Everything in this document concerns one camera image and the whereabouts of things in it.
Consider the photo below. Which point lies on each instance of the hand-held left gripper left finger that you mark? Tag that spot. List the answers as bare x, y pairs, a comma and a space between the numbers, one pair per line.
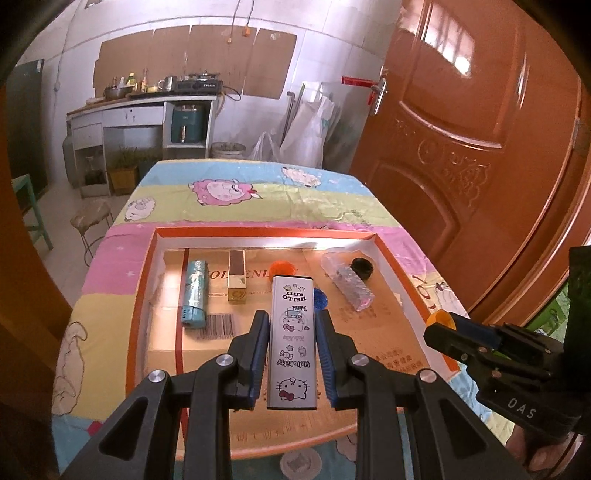
258, 360

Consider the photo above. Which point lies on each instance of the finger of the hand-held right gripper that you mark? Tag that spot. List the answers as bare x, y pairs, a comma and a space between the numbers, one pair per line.
450, 341
480, 332

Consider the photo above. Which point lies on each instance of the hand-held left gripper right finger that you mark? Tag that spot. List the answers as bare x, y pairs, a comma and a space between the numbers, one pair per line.
325, 360

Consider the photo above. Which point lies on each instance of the orange bottle cap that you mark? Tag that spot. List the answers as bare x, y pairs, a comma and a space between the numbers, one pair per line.
438, 318

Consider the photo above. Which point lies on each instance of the Hello Kitty pencil case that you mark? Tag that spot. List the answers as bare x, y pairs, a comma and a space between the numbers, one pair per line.
293, 341

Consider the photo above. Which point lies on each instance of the orange-rimmed shallow cardboard tray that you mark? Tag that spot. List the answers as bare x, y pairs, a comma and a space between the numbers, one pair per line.
369, 332

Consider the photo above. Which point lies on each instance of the blue bottle cap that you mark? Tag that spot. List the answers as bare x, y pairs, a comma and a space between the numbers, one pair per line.
322, 297

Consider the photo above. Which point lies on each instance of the transparent lighter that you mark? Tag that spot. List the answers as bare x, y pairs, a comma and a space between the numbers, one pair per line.
348, 284

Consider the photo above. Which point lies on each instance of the gold lighter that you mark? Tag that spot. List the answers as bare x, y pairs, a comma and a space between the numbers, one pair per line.
236, 277

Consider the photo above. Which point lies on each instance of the teal lighter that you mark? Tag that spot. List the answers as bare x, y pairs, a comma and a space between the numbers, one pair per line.
194, 290

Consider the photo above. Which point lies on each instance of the red bottle cap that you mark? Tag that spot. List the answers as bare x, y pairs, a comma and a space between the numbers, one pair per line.
281, 267

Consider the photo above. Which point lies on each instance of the black bottle cap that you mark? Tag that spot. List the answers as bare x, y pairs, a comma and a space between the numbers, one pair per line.
362, 267

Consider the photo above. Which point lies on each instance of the white bottle cap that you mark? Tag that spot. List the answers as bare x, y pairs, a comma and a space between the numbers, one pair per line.
300, 464

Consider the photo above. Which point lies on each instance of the person's right hand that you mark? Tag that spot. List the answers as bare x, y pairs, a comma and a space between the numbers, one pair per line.
540, 454

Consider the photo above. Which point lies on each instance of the brown wooden door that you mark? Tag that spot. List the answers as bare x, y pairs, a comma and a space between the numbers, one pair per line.
461, 138

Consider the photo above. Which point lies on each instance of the white basin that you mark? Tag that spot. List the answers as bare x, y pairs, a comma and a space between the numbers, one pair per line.
227, 150

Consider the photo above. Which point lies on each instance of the small white plastic bag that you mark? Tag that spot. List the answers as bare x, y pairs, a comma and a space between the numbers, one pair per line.
264, 147

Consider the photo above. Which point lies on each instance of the round cushioned stool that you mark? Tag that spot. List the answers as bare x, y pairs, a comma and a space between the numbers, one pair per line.
92, 214

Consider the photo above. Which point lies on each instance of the white plastic sack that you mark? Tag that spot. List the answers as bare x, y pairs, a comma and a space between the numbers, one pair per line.
307, 134

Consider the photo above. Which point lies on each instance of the potted green plants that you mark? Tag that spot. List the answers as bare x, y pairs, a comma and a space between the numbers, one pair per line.
123, 166

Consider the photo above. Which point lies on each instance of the metal pole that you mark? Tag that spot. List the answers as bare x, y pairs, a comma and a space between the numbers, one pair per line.
289, 115

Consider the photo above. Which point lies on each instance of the teal air fryer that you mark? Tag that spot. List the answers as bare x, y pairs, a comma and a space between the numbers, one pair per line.
187, 122

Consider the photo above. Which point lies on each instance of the grey gas cylinder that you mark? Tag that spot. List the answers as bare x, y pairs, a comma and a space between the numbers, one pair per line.
69, 159

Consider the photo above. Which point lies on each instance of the grey kitchen counter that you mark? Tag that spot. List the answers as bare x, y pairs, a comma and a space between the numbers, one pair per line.
134, 113

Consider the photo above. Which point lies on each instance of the red paper strip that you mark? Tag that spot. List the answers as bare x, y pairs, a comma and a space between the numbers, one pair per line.
358, 81

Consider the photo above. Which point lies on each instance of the black gas stove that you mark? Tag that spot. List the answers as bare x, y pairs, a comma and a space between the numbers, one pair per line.
198, 84

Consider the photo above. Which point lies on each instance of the green wooden chair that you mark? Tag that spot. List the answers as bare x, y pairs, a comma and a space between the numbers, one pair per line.
27, 194

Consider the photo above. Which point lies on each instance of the metal mug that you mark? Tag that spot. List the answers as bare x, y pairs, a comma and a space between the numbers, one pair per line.
167, 84

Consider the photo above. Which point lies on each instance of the metal wok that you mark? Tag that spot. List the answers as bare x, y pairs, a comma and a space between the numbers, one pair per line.
114, 92

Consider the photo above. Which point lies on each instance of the yellow oil bottle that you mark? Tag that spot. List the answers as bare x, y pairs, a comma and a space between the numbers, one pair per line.
132, 82

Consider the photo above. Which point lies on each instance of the dark panel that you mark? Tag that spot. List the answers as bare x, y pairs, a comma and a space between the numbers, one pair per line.
27, 124

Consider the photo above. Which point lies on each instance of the cardboard sheets on wall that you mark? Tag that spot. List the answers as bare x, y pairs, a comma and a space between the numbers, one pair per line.
207, 50

